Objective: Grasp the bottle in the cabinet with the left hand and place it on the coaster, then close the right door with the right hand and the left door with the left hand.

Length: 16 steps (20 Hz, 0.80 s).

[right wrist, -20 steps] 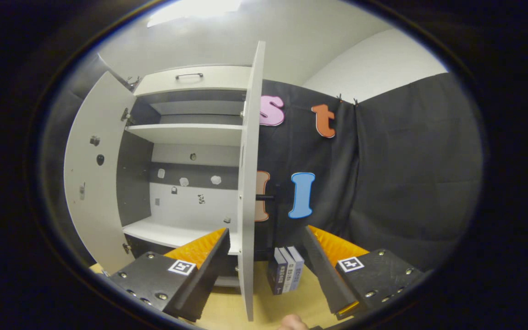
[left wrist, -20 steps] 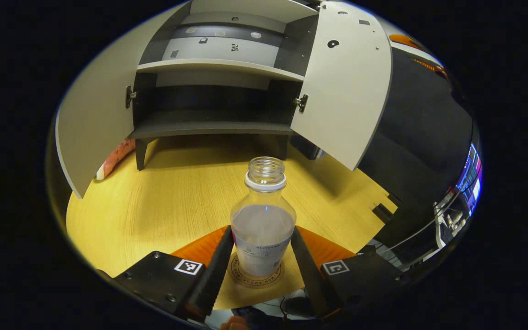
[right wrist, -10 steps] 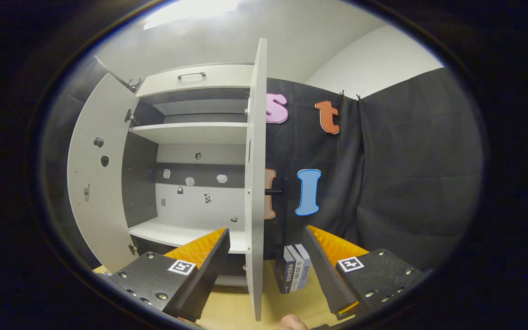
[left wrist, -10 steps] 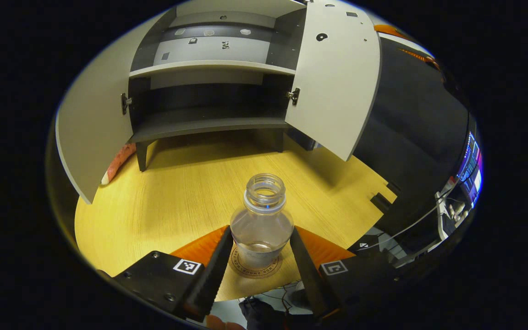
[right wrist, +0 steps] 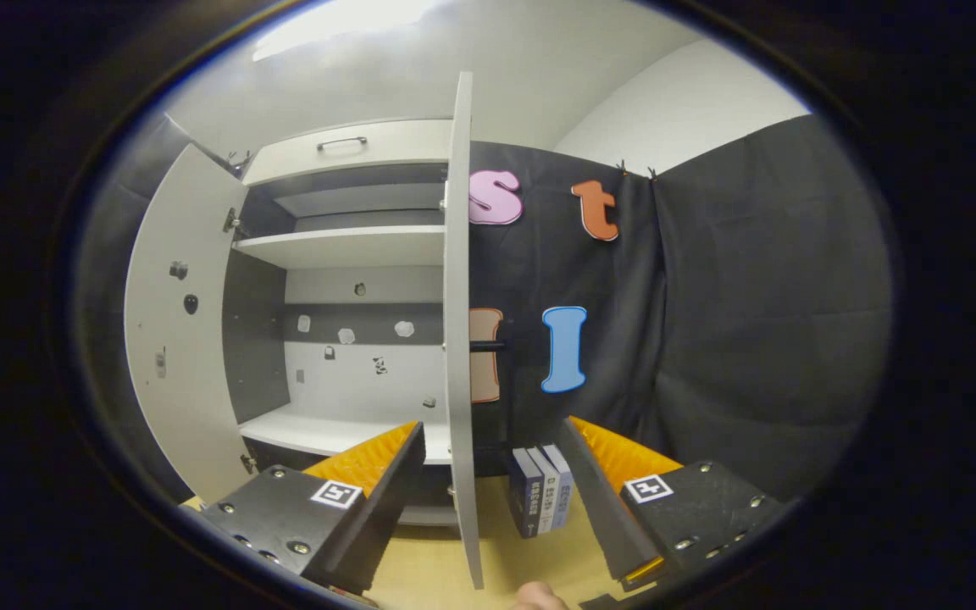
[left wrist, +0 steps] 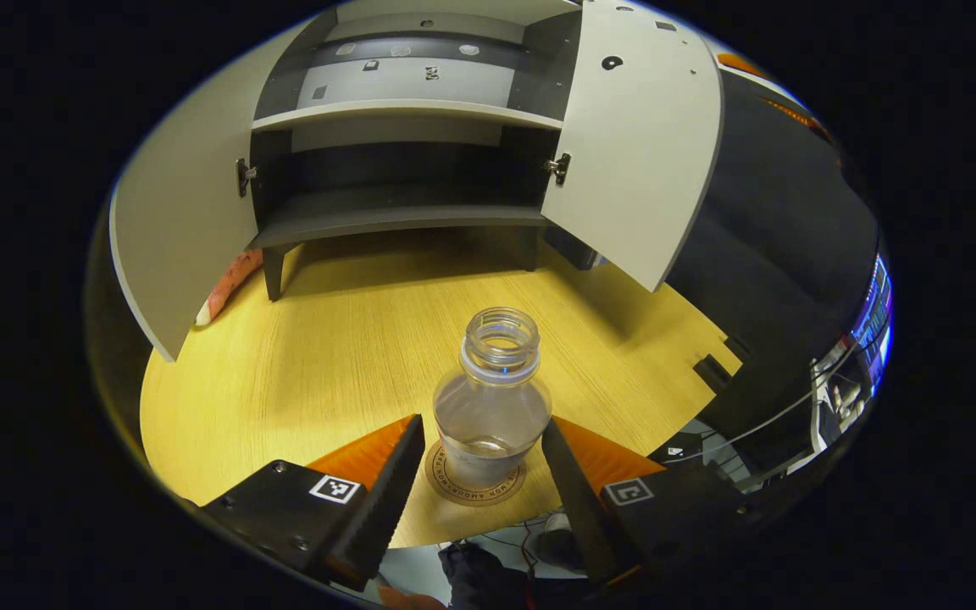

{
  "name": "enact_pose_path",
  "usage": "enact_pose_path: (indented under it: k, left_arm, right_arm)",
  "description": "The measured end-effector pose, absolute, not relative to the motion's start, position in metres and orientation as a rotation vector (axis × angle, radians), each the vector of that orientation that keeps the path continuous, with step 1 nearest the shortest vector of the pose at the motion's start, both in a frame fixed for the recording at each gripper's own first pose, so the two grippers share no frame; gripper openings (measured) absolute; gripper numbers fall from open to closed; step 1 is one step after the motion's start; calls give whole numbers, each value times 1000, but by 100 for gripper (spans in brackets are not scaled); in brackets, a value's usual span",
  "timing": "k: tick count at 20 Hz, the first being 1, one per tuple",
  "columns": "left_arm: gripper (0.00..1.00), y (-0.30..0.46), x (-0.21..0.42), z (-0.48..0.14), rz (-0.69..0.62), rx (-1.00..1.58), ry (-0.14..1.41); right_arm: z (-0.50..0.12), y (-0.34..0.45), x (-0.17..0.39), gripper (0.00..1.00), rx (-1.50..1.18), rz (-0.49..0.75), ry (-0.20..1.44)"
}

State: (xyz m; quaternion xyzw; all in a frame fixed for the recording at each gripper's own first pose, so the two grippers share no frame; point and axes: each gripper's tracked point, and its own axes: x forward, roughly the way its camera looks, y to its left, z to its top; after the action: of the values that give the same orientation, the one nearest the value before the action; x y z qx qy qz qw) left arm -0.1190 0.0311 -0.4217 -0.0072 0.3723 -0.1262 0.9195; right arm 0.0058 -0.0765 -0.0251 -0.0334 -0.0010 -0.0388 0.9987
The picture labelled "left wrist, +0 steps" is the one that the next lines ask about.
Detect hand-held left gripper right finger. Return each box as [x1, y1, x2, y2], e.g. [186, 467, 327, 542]
[541, 415, 751, 587]

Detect person's dark trousers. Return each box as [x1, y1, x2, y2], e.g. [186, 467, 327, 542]
[437, 542, 540, 610]

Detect red cable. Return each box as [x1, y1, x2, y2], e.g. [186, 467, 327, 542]
[520, 521, 537, 594]

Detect white cabinet door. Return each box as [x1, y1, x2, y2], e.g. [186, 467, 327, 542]
[541, 0, 724, 293]
[109, 17, 319, 363]

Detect round brown coaster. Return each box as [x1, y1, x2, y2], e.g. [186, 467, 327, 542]
[424, 439, 528, 508]

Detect clear plastic bottle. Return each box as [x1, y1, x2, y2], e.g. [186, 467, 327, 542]
[432, 306, 553, 491]

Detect computer monitor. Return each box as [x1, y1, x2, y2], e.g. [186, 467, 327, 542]
[848, 252, 894, 399]

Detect white cabinet shelf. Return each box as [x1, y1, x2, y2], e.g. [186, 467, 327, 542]
[251, 100, 565, 133]

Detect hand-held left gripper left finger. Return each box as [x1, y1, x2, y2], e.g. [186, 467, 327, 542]
[196, 413, 426, 592]

